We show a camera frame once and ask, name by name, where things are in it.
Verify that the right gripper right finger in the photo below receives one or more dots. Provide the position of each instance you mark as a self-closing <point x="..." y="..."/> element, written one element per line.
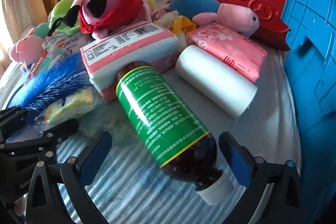
<point x="255" y="174"/>

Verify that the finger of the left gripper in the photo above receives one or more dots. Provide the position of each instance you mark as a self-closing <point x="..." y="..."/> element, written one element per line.
<point x="12" y="119"/>
<point x="59" y="133"/>

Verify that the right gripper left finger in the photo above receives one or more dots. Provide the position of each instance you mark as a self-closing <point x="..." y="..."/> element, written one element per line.
<point x="44" y="200"/>

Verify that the pink pig plush green shirt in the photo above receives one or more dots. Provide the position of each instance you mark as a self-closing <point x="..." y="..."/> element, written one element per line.
<point x="28" y="50"/>

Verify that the brown bottle green label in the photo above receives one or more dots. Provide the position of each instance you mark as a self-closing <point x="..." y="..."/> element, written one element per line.
<point x="179" y="142"/>

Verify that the blue brush with bristles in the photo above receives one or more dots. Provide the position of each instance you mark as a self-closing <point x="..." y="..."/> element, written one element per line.
<point x="62" y="80"/>

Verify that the yellow sponge pack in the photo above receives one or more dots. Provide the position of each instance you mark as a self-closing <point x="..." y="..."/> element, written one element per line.
<point x="73" y="106"/>

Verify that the red Tylenol box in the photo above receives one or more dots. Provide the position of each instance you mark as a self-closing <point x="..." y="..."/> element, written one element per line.
<point x="42" y="65"/>

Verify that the pink white medicine box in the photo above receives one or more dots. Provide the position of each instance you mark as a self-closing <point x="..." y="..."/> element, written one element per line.
<point x="71" y="43"/>

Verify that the light green frog plush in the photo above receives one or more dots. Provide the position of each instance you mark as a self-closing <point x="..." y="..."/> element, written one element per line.
<point x="57" y="14"/>

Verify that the white plastic bag roll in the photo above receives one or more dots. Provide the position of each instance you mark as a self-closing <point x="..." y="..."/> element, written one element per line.
<point x="216" y="80"/>

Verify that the pink white tissue pack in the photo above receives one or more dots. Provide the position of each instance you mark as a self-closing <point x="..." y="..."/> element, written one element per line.
<point x="142" y="41"/>

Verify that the blue plastic storage crate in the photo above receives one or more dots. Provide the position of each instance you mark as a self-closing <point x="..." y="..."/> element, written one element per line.
<point x="310" y="67"/>

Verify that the red hooded pink plush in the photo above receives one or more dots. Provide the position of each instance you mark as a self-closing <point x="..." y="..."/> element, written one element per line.
<point x="99" y="17"/>

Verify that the blue bodied pig plush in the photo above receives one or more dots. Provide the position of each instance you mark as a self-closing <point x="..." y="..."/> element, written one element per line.
<point x="240" y="19"/>

